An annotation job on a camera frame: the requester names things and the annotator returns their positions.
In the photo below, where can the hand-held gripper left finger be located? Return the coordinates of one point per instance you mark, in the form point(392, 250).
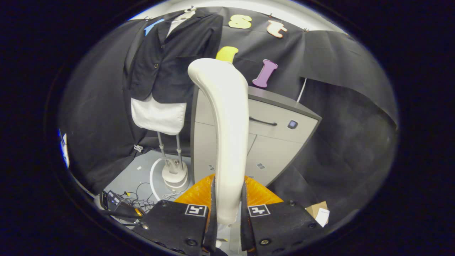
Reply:
point(170, 227)

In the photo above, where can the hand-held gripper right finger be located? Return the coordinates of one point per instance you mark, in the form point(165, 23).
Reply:
point(280, 227)

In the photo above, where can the white garment steamer base stand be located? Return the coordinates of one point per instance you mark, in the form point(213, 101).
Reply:
point(175, 176)

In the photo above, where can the white shirt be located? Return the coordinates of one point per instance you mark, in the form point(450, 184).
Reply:
point(156, 115)

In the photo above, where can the white garment steamer wand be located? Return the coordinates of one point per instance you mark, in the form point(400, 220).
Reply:
point(229, 124)

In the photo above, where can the black suit jacket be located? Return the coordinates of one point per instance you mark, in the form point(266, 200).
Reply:
point(177, 71)

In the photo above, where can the white clothes hanger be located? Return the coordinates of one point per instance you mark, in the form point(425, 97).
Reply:
point(186, 14)

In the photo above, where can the cardboard piece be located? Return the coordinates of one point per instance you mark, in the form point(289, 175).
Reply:
point(318, 211)

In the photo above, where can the black device box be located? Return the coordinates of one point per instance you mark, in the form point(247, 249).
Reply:
point(113, 200)

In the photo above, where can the grey cabinet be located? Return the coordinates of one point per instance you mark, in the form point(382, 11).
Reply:
point(277, 149)

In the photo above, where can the small white clip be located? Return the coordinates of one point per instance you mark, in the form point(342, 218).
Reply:
point(138, 148)

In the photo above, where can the small cabinet display panel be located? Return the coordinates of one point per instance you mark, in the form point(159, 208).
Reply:
point(292, 124)

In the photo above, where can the black backdrop cloth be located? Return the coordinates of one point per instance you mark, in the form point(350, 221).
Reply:
point(348, 124)

